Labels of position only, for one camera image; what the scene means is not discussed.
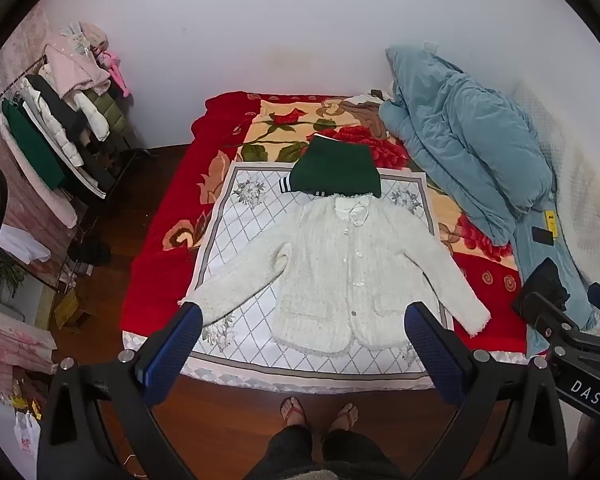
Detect bright pink garment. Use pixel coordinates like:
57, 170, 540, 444
97, 50, 131, 98

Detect green folded sweater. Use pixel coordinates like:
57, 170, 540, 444
279, 135, 383, 200

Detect pink fluffy coat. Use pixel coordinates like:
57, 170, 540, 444
0, 112, 79, 229

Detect pink fuzzy jacket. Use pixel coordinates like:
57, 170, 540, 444
47, 30, 112, 97

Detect person's dark pants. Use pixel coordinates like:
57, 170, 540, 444
242, 424, 407, 480

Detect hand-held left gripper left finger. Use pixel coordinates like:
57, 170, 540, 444
36, 304, 204, 480

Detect blue quilt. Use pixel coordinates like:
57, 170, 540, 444
380, 44, 556, 247

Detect white puffer jacket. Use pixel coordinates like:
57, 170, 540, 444
20, 75, 110, 168

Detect olive puffer vest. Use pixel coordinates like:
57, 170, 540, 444
82, 87, 132, 137

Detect person's right forearm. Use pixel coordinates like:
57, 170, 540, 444
566, 407, 600, 480

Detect person's foot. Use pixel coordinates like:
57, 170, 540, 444
328, 402, 359, 434
280, 396, 309, 429

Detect person's right foot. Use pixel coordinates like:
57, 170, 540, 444
328, 402, 359, 434

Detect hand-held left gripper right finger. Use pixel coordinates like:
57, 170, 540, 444
404, 301, 568, 480

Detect red floral blanket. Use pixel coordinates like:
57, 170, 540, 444
121, 91, 531, 356

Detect white knit cardigan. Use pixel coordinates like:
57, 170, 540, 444
177, 195, 492, 358

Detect green hanging garment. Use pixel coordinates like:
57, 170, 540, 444
1, 97, 67, 191

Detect white folded cloth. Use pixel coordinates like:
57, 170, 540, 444
0, 212, 52, 267

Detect pink crumpled cloth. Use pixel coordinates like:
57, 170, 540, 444
0, 305, 59, 402

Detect white plastic bag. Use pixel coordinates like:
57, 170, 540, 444
13, 409, 42, 462

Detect cardboard box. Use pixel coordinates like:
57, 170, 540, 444
54, 290, 94, 334

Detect person's left foot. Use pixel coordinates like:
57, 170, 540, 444
280, 396, 309, 429

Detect black metal clothes rack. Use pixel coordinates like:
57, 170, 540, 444
0, 45, 156, 221

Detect white lattice patterned cloth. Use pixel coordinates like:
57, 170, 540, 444
180, 162, 453, 393

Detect white quilted bedding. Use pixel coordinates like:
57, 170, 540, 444
510, 80, 600, 331

